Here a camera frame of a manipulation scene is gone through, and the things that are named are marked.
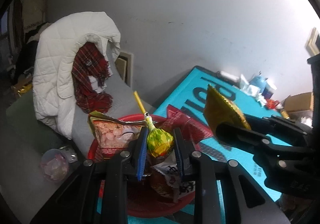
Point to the white quilted jacket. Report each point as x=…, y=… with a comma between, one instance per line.
x=53, y=89

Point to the red mesh basket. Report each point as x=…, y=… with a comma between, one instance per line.
x=142, y=200

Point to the gold cereal snack bag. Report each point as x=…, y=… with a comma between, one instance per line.
x=111, y=136

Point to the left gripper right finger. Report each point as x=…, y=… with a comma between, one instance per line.
x=183, y=148

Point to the dark blue white-lid jar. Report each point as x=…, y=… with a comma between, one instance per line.
x=269, y=90

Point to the red plaid scarf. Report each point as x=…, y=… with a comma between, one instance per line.
x=90, y=70

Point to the white remote control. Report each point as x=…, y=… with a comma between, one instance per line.
x=228, y=77

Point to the wall intercom panel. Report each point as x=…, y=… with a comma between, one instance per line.
x=313, y=43

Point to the large red snack bag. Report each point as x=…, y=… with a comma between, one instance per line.
x=191, y=129

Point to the white black snack packet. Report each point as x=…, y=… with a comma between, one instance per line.
x=170, y=171

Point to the yellow lollipop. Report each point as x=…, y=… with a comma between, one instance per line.
x=158, y=142

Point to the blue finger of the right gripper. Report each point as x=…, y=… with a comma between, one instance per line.
x=259, y=145
x=287, y=130

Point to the crumpled white tissue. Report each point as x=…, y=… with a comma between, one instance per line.
x=252, y=91

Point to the red candy wrapper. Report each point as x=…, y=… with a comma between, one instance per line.
x=273, y=105

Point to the cardboard box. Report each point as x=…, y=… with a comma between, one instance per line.
x=299, y=103

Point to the yellow snack packet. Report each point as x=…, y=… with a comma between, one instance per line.
x=219, y=109

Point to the blue deer humidifier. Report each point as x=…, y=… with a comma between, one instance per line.
x=258, y=81

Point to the grey chair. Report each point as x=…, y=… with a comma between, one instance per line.
x=123, y=104

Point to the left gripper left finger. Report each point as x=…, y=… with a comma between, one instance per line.
x=139, y=153

